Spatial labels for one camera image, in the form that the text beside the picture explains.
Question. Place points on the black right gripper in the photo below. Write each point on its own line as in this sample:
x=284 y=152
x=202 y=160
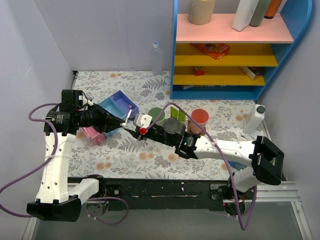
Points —
x=139 y=133

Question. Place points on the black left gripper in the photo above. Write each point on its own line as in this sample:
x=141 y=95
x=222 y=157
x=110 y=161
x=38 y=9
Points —
x=100 y=118

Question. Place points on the pink white toothbrush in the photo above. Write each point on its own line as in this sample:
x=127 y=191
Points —
x=128 y=116

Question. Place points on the green plastic cup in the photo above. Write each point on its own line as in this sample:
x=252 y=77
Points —
x=154 y=112

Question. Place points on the lime green toothpaste tube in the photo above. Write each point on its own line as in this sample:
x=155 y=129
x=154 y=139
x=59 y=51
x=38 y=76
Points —
x=174 y=113
x=181 y=116

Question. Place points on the pink plastic cup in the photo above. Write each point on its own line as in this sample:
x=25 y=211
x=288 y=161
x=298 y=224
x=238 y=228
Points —
x=201 y=116

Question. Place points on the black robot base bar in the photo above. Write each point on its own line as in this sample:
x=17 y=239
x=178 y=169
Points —
x=165 y=194

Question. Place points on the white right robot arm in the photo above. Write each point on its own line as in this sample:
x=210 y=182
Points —
x=262 y=159

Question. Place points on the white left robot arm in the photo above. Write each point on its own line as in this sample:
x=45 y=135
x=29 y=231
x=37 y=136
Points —
x=53 y=201

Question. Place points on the light blue drawer box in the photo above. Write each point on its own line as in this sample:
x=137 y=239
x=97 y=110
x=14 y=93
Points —
x=110 y=106

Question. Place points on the pink drawer box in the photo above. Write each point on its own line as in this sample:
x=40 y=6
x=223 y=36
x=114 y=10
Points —
x=94 y=136

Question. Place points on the purple drawer box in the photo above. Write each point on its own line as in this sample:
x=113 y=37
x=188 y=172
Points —
x=125 y=103

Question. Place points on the clear plastic water bottle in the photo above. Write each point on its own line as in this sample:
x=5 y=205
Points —
x=156 y=59

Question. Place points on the red small box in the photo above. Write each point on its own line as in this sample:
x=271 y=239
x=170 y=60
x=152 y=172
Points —
x=199 y=71

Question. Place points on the blue wooden shelf unit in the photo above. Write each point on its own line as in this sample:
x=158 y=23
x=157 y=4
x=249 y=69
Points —
x=266 y=46

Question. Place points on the toilet paper roll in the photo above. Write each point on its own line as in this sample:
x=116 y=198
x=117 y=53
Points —
x=237 y=166

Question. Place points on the red orange snack box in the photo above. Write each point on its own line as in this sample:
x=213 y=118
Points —
x=214 y=50

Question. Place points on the white bottle grey cap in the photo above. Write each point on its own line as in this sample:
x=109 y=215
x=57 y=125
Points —
x=254 y=118

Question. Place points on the white brown flat box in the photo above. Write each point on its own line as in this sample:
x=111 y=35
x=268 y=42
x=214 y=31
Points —
x=252 y=71

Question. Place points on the beige paper towel roll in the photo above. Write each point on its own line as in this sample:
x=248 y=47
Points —
x=200 y=11

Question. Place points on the white tall bottle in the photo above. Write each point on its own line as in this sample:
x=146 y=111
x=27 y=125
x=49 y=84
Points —
x=244 y=14

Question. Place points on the grey green bottle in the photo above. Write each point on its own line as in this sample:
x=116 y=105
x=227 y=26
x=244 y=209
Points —
x=259 y=12

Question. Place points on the orange bottle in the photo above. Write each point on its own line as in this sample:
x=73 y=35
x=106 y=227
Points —
x=272 y=9

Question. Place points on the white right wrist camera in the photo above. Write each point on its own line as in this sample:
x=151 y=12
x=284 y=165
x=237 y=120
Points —
x=142 y=122

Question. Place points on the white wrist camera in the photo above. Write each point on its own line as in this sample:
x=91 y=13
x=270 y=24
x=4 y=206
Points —
x=84 y=101
x=142 y=122

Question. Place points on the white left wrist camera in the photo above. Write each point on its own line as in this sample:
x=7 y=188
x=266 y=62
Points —
x=84 y=101

